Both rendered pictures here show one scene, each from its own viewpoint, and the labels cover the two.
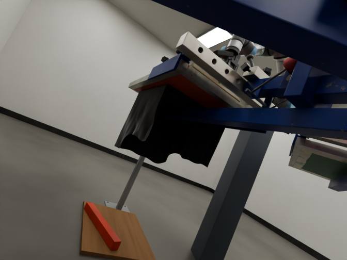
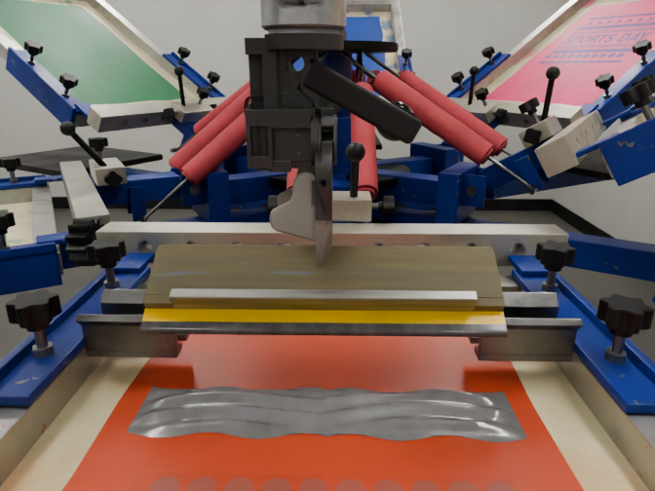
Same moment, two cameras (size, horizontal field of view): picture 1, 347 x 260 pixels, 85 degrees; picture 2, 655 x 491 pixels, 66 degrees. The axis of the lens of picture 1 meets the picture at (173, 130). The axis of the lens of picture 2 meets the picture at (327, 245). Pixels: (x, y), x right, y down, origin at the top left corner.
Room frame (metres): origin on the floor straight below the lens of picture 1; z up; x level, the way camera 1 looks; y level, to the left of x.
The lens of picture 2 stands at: (1.41, 0.13, 1.27)
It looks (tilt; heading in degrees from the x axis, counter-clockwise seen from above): 19 degrees down; 208
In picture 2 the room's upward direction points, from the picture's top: straight up
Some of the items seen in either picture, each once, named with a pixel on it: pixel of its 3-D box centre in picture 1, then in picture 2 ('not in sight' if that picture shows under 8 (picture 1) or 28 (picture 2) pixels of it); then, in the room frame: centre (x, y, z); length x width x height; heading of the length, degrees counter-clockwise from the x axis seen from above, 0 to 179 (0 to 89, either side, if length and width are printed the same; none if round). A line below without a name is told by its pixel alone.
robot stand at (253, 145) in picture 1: (233, 187); not in sight; (1.53, -0.63, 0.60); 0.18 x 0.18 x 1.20; 10
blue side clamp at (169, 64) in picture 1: (166, 70); (573, 340); (0.83, 0.14, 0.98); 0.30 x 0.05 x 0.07; 27
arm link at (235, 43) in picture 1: (233, 48); (303, 10); (0.99, -0.12, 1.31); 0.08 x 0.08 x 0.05
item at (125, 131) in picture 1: (138, 120); not in sight; (1.13, 0.21, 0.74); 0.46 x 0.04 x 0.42; 27
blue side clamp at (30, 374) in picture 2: (242, 123); (86, 335); (1.08, -0.35, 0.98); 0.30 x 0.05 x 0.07; 27
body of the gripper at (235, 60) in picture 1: (229, 61); (296, 104); (0.99, -0.12, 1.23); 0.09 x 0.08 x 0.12; 117
